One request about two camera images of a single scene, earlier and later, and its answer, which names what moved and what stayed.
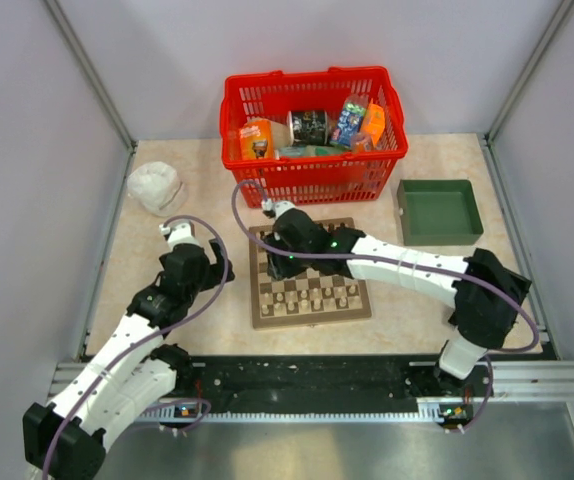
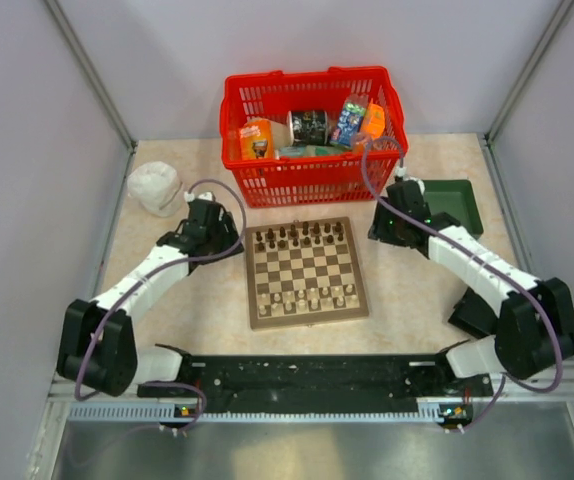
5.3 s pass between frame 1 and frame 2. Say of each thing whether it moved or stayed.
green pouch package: stayed
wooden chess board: stayed
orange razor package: stayed
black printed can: stayed
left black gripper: moved
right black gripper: moved
